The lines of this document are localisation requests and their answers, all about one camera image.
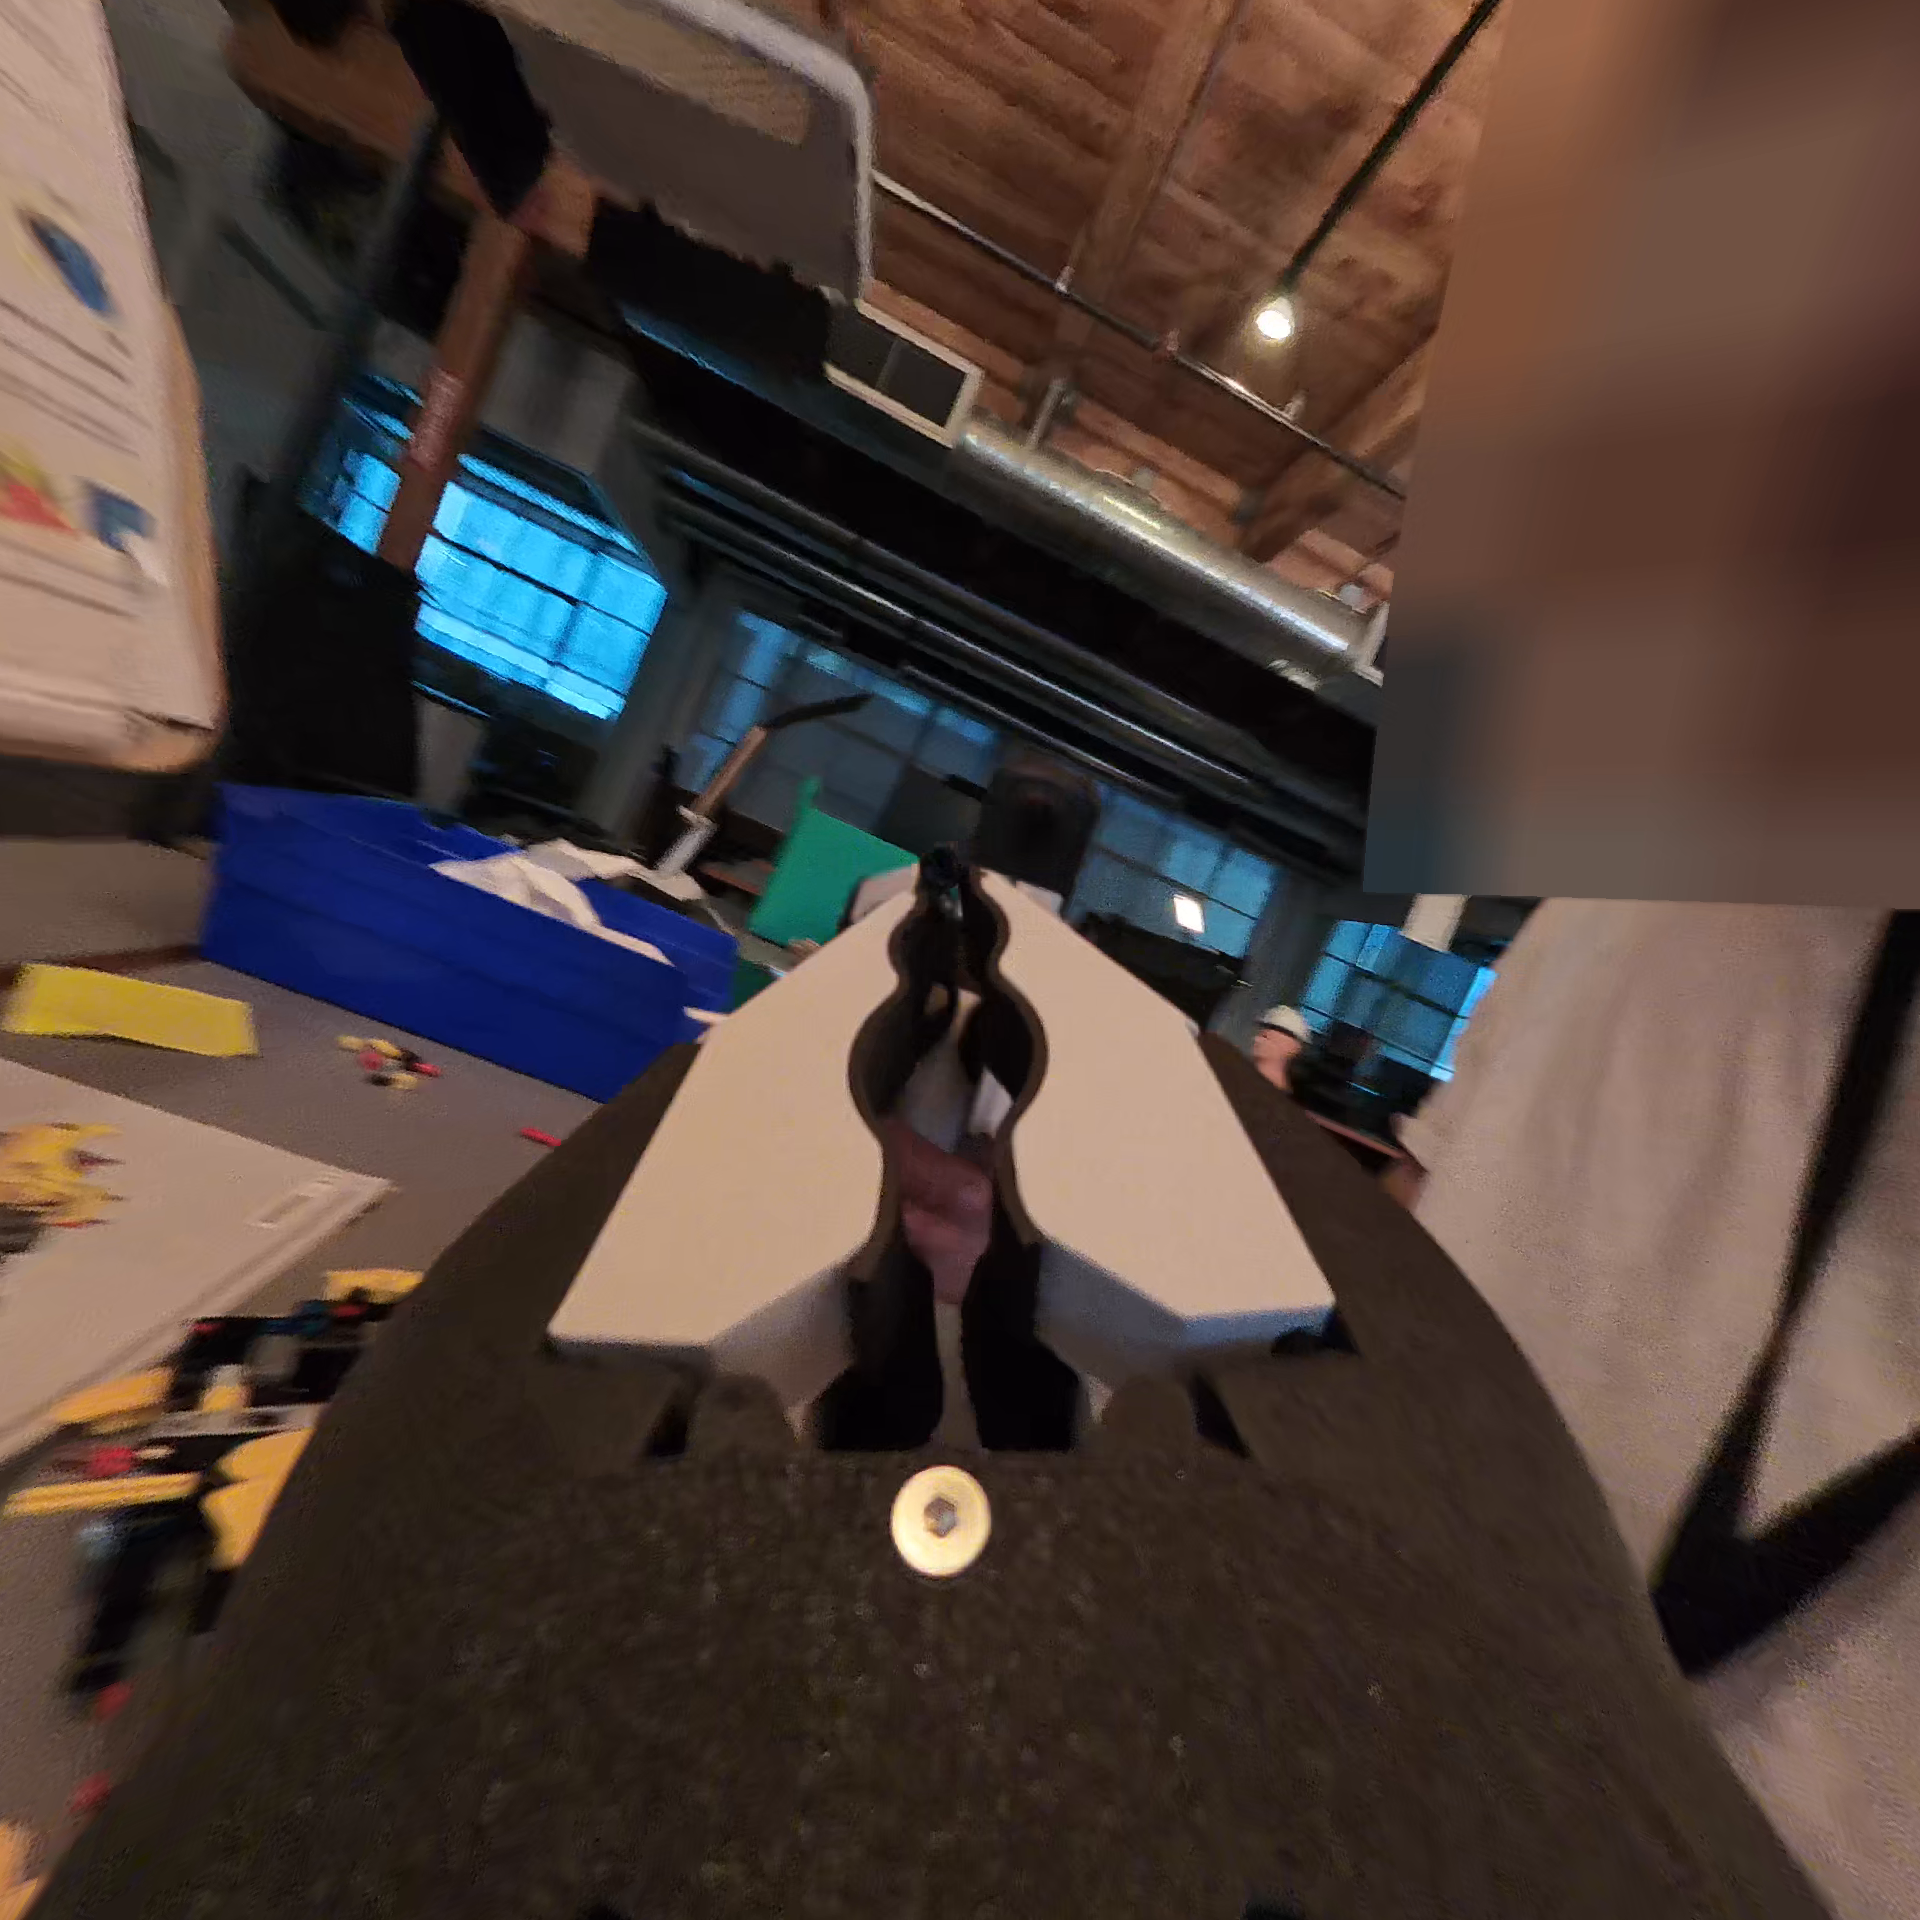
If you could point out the large paned window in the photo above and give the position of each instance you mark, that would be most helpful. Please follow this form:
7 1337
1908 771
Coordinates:
524 601

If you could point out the yellow paper piece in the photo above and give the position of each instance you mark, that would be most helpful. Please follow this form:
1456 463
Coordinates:
135 1013

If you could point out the white vent grille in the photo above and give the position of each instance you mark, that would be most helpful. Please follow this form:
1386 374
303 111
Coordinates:
901 374

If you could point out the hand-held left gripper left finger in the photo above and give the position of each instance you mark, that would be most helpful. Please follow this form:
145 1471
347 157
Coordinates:
720 1185

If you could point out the person's right hand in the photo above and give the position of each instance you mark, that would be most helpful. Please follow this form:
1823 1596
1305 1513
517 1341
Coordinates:
945 1214

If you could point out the blue storage bin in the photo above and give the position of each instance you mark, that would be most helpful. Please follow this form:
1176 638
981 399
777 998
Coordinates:
374 931

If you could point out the white crumpled paper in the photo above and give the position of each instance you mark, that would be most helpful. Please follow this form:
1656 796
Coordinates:
524 884

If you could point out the open instruction booklet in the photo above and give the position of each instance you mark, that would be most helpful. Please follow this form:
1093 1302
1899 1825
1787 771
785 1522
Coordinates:
180 1245

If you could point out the scattered small toy brick pieces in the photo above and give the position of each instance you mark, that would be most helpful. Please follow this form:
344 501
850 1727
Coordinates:
390 1058

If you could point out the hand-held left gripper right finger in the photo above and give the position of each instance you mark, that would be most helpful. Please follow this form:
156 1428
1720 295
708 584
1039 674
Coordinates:
1171 1185

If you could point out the silver ventilation duct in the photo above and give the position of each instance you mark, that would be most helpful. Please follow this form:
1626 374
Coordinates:
1171 541

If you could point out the grey hanging heater unit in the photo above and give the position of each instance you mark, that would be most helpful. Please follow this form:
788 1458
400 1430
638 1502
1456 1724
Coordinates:
720 120

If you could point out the yellow toy brick car model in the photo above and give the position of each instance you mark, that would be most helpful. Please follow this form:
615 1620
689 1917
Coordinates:
254 1485

